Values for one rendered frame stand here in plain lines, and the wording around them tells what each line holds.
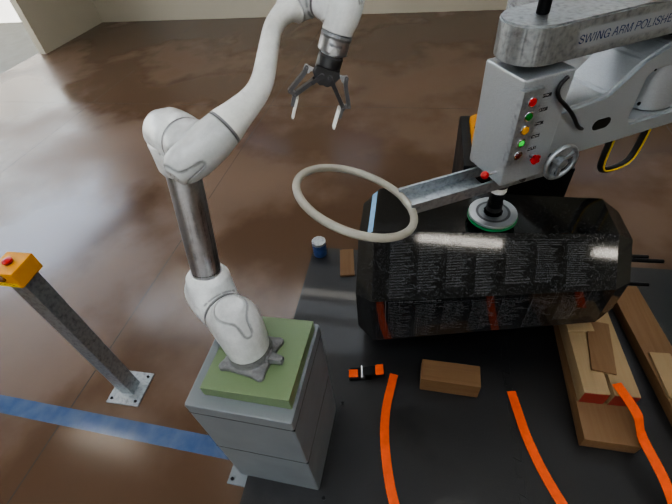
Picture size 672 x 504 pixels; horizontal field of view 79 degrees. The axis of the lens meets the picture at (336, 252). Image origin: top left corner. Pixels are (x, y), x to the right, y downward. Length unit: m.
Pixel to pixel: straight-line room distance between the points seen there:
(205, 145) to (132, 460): 1.87
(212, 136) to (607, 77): 1.45
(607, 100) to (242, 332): 1.54
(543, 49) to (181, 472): 2.35
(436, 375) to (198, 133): 1.70
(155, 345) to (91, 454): 0.66
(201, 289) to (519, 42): 1.28
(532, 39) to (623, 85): 0.51
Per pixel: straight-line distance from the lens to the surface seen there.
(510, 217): 1.98
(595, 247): 2.12
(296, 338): 1.54
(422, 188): 1.73
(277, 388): 1.45
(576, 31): 1.58
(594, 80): 1.92
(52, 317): 2.20
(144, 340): 2.92
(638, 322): 2.87
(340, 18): 1.25
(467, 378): 2.29
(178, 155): 1.07
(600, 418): 2.44
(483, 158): 1.78
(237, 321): 1.33
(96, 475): 2.62
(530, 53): 1.52
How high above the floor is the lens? 2.14
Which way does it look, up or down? 46 degrees down
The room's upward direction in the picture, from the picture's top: 7 degrees counter-clockwise
